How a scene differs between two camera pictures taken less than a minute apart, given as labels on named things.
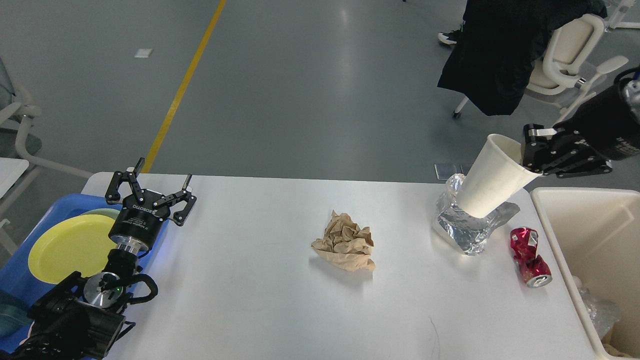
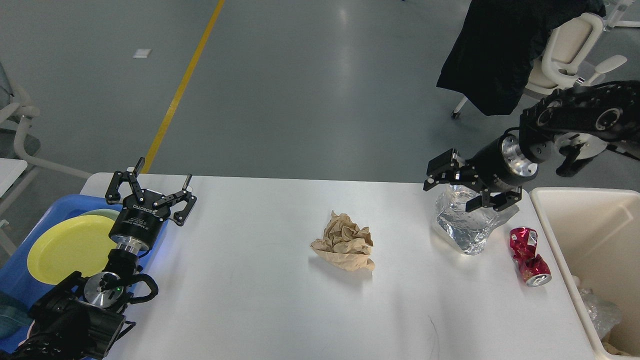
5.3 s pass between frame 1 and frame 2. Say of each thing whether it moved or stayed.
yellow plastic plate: stayed
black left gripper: stayed
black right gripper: moved
